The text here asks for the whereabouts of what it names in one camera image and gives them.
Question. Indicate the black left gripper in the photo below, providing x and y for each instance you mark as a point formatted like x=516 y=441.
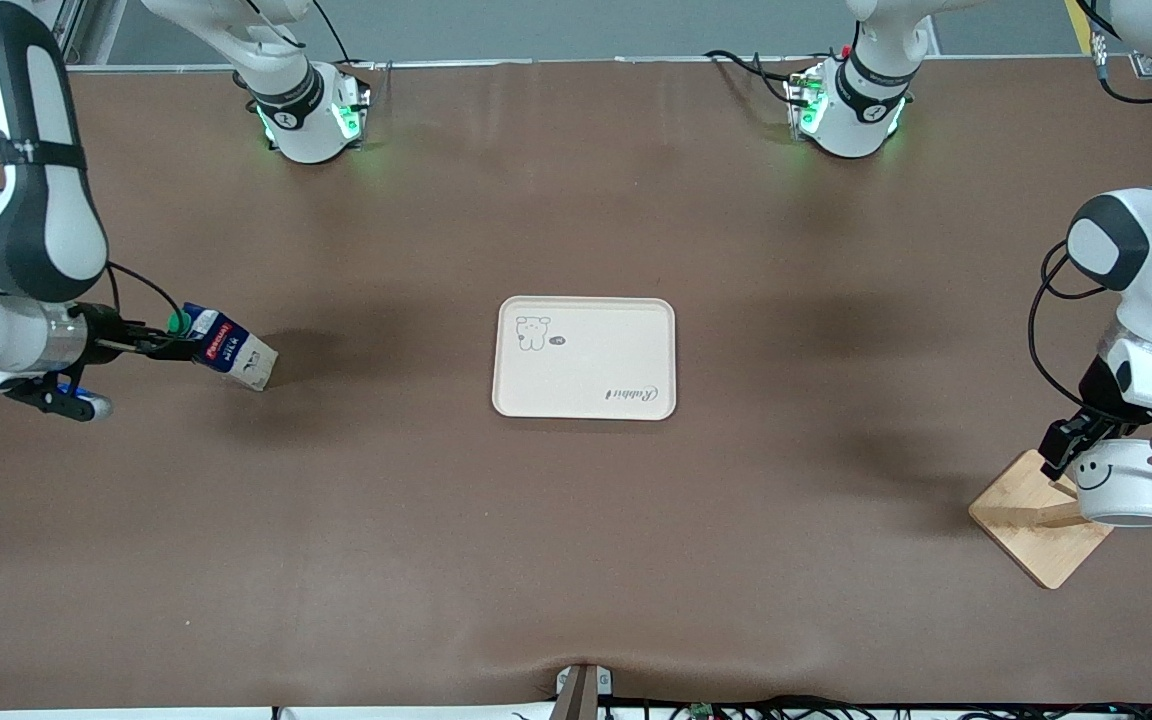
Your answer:
x=1096 y=392

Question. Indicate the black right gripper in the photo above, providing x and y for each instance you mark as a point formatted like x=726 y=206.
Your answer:
x=101 y=331

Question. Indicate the blue white milk carton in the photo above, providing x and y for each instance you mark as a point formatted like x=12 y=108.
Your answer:
x=236 y=352

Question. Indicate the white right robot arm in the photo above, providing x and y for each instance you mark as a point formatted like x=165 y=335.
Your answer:
x=36 y=230

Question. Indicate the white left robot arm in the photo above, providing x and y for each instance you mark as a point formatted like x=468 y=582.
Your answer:
x=1151 y=270

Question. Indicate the beige plastic tray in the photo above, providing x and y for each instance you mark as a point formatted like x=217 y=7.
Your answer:
x=586 y=360

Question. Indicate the wooden mug stand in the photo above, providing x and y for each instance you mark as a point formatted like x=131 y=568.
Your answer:
x=1031 y=520

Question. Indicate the yellow floor tape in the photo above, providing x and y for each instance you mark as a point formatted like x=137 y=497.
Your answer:
x=1076 y=15

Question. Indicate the brown table cover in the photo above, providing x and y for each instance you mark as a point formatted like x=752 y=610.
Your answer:
x=576 y=550

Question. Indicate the metal table edge bracket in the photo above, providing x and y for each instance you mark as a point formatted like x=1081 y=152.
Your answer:
x=584 y=690

